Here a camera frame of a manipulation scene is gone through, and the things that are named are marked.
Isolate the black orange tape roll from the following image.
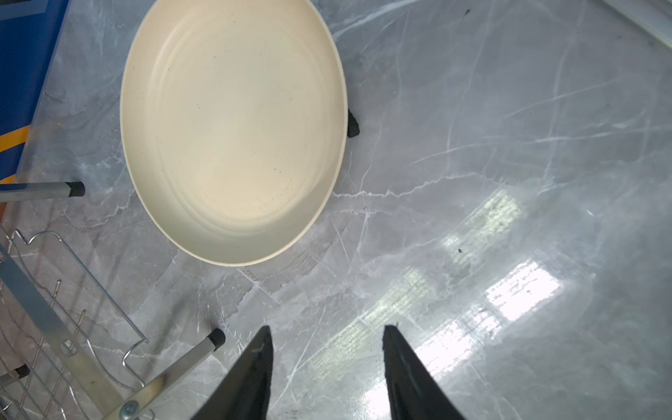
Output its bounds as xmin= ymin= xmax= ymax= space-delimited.
xmin=346 ymin=110 xmax=361 ymax=138

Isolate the plain cream plate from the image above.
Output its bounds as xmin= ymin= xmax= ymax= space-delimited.
xmin=120 ymin=1 xmax=348 ymax=267

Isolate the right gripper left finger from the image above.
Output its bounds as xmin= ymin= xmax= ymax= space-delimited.
xmin=192 ymin=325 xmax=274 ymax=420

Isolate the steel two-tier dish rack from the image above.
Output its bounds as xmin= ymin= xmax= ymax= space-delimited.
xmin=0 ymin=180 xmax=228 ymax=420

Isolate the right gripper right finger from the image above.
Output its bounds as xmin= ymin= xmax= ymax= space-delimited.
xmin=383 ymin=325 xmax=465 ymax=420

